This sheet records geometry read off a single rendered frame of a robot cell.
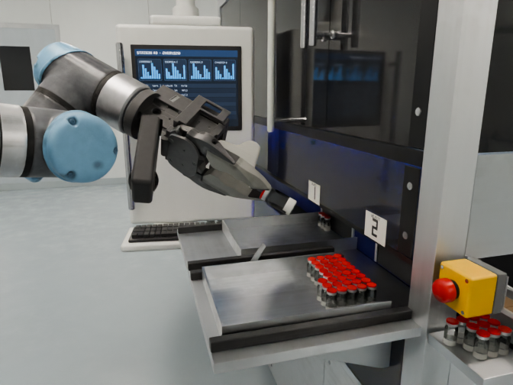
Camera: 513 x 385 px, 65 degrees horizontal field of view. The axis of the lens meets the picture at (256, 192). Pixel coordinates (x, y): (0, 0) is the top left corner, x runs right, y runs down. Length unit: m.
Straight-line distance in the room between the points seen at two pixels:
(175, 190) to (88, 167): 1.19
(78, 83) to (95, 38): 5.59
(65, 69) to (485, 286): 0.71
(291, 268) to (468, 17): 0.65
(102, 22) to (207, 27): 4.65
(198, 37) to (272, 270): 0.93
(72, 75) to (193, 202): 1.11
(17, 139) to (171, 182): 1.21
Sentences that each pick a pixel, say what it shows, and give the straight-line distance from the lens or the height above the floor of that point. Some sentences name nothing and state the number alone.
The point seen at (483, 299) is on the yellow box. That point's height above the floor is 0.99.
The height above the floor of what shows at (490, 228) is 1.07.
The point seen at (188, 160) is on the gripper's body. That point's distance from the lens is 0.55.
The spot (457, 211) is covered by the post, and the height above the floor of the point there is 1.11.
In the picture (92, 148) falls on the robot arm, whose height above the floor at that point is 1.26.
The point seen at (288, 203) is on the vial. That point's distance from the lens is 0.52.
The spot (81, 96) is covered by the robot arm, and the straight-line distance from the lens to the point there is 0.61.
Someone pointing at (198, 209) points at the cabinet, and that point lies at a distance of 1.65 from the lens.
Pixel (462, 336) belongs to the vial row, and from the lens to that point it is 0.84.
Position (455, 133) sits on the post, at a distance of 0.76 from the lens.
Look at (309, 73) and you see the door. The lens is 1.29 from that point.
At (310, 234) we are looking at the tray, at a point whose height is 0.88.
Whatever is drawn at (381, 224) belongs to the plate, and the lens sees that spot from 0.92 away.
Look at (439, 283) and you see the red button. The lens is 0.75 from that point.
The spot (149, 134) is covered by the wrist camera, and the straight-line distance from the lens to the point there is 0.54.
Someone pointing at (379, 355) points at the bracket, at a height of 0.76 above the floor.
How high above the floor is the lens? 1.32
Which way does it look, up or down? 14 degrees down
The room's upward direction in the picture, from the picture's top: straight up
